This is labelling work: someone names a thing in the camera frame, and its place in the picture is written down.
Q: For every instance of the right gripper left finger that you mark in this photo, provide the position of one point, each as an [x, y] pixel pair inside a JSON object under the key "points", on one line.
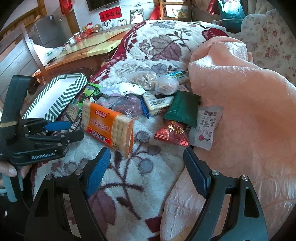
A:
{"points": [[47, 219]]}

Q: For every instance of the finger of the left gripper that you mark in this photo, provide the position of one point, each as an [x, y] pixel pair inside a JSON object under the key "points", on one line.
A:
{"points": [[39, 125], [62, 138]]}

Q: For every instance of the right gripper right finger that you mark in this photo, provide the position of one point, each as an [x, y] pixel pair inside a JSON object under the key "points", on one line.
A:
{"points": [[244, 220]]}

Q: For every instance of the long dark snack bar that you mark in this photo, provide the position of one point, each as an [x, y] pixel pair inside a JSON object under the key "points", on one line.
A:
{"points": [[73, 114]]}

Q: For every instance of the green white striped box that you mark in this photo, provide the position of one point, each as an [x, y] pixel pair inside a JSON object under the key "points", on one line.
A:
{"points": [[56, 96]]}

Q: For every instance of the orange cracker pack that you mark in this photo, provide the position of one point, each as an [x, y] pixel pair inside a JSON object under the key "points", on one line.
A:
{"points": [[110, 127]]}

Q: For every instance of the green black mooncake packet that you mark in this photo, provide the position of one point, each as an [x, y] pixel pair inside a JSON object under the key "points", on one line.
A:
{"points": [[91, 92]]}

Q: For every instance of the red snack packet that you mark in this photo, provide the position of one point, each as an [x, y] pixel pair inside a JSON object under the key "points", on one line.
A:
{"points": [[173, 132]]}

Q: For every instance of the clear bag of nuts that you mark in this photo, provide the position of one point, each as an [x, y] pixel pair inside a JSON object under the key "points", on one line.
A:
{"points": [[145, 79]]}

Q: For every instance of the dark green snack packet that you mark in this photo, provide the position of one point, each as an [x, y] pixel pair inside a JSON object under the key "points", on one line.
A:
{"points": [[184, 108]]}

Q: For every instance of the clear round pastry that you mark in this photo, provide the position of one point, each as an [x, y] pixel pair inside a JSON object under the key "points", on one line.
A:
{"points": [[166, 85]]}

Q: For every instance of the left hand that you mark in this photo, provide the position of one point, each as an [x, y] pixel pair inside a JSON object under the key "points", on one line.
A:
{"points": [[7, 169]]}

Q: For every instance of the floral fleece blanket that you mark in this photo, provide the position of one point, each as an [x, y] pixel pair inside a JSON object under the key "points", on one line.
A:
{"points": [[129, 203]]}

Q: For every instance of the wooden coffee table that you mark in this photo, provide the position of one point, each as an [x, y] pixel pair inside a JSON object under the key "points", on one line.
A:
{"points": [[89, 54]]}

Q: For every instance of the white crumpled plastic bag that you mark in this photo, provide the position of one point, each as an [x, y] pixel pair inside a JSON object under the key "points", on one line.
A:
{"points": [[122, 89]]}

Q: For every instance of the peach quilted blanket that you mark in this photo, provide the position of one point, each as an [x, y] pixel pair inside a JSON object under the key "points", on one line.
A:
{"points": [[256, 133]]}

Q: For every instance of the purple clear snack bag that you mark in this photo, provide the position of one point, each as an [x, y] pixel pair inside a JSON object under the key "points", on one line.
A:
{"points": [[129, 105]]}

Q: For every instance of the white barcode snack packet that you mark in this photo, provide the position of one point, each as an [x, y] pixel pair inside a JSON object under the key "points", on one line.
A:
{"points": [[207, 120]]}

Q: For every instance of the wooden chair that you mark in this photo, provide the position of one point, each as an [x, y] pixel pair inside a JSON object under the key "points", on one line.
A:
{"points": [[19, 58]]}

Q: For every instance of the santa plush toy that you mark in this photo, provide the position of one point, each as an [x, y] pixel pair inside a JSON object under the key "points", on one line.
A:
{"points": [[88, 29]]}

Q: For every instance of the red banner sign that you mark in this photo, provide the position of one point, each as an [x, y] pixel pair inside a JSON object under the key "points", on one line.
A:
{"points": [[110, 14]]}

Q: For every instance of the blue white candy packet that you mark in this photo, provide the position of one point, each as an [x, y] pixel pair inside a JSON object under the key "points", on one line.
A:
{"points": [[179, 76]]}

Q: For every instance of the wooden shelf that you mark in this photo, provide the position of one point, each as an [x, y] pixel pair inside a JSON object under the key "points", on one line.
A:
{"points": [[176, 10]]}

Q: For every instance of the floral sofa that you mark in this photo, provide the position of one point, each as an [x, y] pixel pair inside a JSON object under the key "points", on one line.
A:
{"points": [[271, 42]]}

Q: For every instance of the teal bag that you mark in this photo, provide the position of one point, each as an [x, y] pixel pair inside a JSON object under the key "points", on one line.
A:
{"points": [[232, 15]]}

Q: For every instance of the wall television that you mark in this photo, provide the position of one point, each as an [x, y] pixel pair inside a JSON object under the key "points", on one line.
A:
{"points": [[95, 4]]}

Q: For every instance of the wedding photo frame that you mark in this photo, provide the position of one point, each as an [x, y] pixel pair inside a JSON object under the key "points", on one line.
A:
{"points": [[136, 16]]}

